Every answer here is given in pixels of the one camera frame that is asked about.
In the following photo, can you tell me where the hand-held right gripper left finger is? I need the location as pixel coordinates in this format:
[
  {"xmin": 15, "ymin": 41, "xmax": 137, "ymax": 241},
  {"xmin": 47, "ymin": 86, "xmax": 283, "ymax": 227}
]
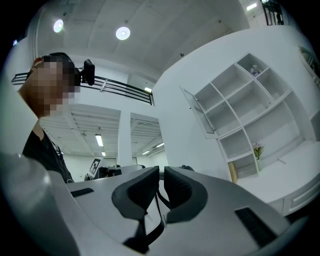
[{"xmin": 111, "ymin": 165, "xmax": 161, "ymax": 221}]

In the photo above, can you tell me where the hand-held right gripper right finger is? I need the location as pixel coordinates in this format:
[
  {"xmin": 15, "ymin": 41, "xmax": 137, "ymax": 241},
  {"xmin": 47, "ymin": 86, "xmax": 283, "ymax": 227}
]
[{"xmin": 163, "ymin": 166, "xmax": 209, "ymax": 225}]

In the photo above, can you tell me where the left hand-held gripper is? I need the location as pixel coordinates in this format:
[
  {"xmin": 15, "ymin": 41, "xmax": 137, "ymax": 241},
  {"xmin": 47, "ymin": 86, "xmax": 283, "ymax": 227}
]
[{"xmin": 84, "ymin": 157, "xmax": 104, "ymax": 181}]

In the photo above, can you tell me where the white framed glass cabinet door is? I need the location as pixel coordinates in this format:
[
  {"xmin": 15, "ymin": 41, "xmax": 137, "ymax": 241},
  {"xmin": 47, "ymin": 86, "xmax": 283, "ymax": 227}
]
[{"xmin": 179, "ymin": 85, "xmax": 219, "ymax": 140}]

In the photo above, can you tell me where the white open shelf cabinet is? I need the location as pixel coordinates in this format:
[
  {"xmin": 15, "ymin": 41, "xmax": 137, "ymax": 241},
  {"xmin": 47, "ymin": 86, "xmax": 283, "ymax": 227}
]
[{"xmin": 193, "ymin": 52, "xmax": 319, "ymax": 186}]

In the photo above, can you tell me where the person's black shirt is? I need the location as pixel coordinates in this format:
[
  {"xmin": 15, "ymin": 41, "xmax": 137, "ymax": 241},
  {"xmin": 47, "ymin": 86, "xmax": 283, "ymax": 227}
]
[{"xmin": 22, "ymin": 123, "xmax": 75, "ymax": 185}]

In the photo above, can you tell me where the light wooden board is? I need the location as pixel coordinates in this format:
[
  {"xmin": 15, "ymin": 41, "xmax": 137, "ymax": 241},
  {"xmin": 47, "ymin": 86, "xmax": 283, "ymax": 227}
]
[{"xmin": 227, "ymin": 161, "xmax": 240, "ymax": 185}]

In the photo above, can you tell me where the black metal balcony railing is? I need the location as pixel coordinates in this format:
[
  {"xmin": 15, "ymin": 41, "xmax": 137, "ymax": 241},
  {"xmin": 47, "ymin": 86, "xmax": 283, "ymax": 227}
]
[{"xmin": 11, "ymin": 71, "xmax": 155, "ymax": 107}]

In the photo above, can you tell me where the white vase with pink flowers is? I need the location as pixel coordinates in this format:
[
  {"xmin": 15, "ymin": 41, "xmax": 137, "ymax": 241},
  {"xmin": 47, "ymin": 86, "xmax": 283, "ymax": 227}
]
[{"xmin": 251, "ymin": 142, "xmax": 266, "ymax": 172}]

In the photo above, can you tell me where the person's head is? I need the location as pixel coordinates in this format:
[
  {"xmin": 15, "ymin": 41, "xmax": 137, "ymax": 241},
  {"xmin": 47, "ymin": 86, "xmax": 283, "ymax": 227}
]
[{"xmin": 17, "ymin": 52, "xmax": 82, "ymax": 120}]

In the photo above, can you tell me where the white desk with drawers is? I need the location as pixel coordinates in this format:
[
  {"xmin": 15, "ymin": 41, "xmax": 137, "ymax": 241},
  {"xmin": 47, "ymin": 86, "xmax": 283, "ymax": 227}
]
[{"xmin": 236, "ymin": 141, "xmax": 320, "ymax": 217}]

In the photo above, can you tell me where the round ceiling light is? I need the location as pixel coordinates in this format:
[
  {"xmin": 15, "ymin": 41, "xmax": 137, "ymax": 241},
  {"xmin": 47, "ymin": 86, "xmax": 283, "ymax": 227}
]
[
  {"xmin": 115, "ymin": 26, "xmax": 131, "ymax": 41},
  {"xmin": 52, "ymin": 19, "xmax": 65, "ymax": 34}
]

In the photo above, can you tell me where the black head-mounted camera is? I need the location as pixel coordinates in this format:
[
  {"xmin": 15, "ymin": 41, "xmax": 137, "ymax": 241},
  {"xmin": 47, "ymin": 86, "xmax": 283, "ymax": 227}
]
[{"xmin": 76, "ymin": 58, "xmax": 96, "ymax": 87}]

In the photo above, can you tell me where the white wall shelf with plant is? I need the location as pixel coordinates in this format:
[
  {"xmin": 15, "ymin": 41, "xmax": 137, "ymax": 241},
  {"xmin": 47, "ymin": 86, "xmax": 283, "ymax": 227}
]
[{"xmin": 297, "ymin": 45, "xmax": 320, "ymax": 87}]

